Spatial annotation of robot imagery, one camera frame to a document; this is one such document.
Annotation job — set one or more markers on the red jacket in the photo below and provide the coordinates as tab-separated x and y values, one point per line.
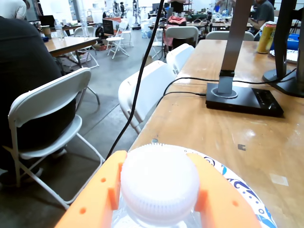
177	20

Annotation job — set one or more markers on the white folding chair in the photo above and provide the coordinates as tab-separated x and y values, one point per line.
218	35
152	83
180	55
47	99

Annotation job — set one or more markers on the grey folding chair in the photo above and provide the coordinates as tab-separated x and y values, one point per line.
181	33

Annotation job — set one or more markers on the seated person black shirt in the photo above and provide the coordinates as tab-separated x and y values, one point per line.
26	83

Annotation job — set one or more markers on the black computer monitor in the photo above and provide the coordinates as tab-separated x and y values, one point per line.
285	47

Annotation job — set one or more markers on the clear plastic water bottle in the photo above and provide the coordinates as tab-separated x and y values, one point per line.
159	180

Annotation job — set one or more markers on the seated person grey shirt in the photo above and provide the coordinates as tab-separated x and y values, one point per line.
263	14

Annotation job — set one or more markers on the yellow drink can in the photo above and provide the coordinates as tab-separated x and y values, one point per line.
266	38

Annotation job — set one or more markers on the blue plastic bin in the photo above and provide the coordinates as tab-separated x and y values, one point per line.
293	42

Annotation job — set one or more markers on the white paper plate blue pattern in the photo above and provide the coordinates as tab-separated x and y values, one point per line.
242	187

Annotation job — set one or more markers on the plate with white napkin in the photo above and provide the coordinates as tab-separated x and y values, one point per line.
291	55

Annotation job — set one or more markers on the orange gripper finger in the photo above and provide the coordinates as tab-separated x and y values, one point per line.
221	204
95	194

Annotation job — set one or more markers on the wooden folding table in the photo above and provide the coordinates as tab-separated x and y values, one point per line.
71	44

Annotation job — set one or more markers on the standing person grey shirt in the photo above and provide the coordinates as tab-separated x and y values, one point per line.
224	6

